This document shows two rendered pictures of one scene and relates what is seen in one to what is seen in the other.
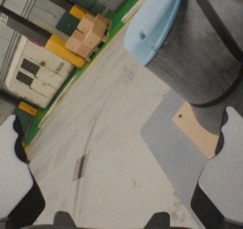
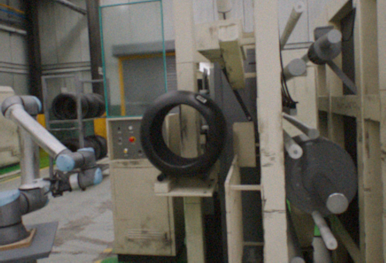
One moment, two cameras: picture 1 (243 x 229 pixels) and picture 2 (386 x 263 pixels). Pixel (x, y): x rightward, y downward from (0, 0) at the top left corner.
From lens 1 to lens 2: 2.12 m
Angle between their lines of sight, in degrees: 116
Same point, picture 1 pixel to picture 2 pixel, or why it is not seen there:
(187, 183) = (10, 255)
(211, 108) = (15, 226)
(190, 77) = (16, 211)
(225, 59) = (25, 208)
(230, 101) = (20, 225)
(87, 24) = not seen: outside the picture
